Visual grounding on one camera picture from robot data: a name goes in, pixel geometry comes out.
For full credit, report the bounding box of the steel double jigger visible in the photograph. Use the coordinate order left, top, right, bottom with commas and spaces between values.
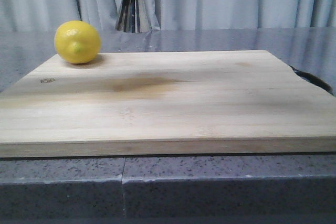
115, 0, 152, 34

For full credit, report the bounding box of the yellow lemon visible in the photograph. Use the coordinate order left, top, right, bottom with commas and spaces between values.
54, 20, 101, 64

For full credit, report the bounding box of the grey curtain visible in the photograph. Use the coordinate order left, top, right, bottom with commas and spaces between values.
1, 0, 335, 31

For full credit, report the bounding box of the wooden cutting board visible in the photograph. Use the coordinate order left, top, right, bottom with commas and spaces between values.
1, 50, 335, 158

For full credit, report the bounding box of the black cutting board handle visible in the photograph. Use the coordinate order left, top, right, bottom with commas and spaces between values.
289, 65, 334, 95

